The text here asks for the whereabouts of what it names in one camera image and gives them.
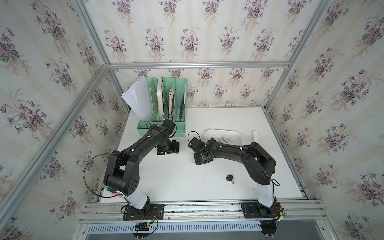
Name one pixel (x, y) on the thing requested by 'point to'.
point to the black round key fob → (230, 178)
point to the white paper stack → (139, 97)
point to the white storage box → (227, 136)
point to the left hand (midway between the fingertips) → (174, 153)
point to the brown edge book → (171, 98)
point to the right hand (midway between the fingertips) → (200, 161)
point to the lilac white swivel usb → (228, 139)
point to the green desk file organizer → (168, 101)
